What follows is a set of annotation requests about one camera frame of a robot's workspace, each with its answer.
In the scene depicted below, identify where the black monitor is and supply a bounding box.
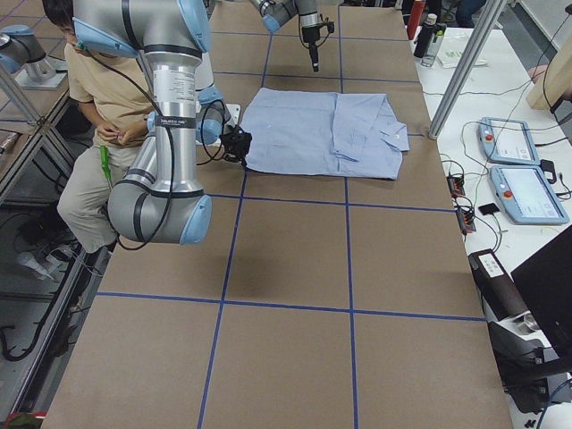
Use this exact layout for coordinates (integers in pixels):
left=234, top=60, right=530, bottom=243
left=511, top=228, right=571, bottom=357

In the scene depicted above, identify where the red bottle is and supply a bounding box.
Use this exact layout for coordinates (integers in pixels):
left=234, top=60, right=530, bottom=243
left=407, top=0, right=425, bottom=40

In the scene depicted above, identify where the light blue striped shirt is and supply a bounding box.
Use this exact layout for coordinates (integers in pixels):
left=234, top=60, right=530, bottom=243
left=242, top=88, right=409, bottom=180

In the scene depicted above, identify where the white green printed paper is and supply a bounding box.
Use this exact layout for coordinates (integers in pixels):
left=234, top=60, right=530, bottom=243
left=437, top=45, right=466, bottom=69

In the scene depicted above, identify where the upper blue teach pendant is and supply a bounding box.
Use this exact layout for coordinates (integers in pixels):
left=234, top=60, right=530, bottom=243
left=477, top=117, right=540, bottom=165

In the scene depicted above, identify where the brown paper roll box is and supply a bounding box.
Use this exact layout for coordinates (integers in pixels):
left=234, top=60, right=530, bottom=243
left=467, top=249, right=529, bottom=322

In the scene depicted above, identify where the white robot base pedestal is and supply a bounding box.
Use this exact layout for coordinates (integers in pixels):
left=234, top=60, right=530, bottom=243
left=196, top=57, right=241, bottom=147

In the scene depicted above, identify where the black power strip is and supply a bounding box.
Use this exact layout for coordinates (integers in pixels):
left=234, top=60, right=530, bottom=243
left=446, top=173, right=476, bottom=236

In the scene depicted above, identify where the seated person beige shirt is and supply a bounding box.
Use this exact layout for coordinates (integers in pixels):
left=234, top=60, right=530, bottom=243
left=43, top=0, right=152, bottom=254

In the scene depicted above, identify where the green handled tool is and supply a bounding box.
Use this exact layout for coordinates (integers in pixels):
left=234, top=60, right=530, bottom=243
left=99, top=146, right=121, bottom=189

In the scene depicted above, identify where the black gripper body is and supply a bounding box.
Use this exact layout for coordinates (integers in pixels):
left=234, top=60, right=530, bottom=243
left=300, top=20, right=335, bottom=47
left=220, top=125, right=252, bottom=166

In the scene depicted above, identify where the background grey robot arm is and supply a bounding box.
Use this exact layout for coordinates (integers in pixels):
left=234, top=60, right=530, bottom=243
left=1, top=24, right=67, bottom=90

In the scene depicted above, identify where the lower blue teach pendant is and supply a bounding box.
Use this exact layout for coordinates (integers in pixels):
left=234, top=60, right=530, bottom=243
left=489, top=164, right=569, bottom=225

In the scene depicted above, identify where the black water bottle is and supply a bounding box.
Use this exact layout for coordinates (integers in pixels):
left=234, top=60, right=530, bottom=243
left=413, top=13, right=438, bottom=59

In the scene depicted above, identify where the blue teach pendant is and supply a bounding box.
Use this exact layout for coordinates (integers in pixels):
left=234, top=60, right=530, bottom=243
left=489, top=164, right=569, bottom=225
left=477, top=117, right=540, bottom=165

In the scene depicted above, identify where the grey aluminium frame post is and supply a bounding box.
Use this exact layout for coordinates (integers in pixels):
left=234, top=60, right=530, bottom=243
left=428, top=0, right=508, bottom=140

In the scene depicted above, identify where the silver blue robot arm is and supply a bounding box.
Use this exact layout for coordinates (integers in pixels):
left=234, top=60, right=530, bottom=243
left=250, top=0, right=335, bottom=72
left=73, top=1, right=251, bottom=245

